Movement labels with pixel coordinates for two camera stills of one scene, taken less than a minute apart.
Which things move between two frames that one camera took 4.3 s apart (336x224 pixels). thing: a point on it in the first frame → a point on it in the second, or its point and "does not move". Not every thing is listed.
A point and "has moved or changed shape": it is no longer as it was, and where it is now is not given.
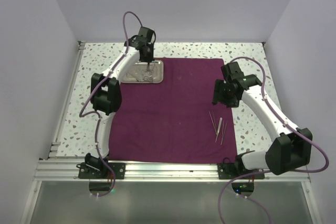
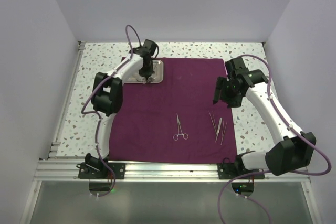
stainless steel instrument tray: x=151 y=72 does not move
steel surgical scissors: x=149 y=73 has moved or changed shape
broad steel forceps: x=221 y=118 does not move
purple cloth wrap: x=175 y=122 does not move
